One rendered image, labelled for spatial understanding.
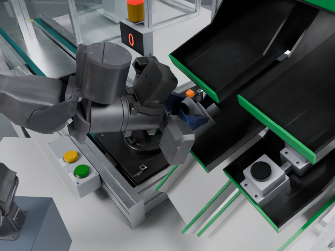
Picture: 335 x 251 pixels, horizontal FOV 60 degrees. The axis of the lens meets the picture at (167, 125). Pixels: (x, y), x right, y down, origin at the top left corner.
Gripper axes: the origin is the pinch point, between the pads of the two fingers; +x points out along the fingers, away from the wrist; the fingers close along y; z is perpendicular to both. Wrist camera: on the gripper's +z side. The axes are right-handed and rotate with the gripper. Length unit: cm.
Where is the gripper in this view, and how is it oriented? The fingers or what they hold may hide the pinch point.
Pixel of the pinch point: (185, 111)
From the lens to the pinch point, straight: 50.0
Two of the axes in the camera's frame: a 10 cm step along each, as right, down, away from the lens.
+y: -3.8, -6.6, 6.4
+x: 8.8, -0.5, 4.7
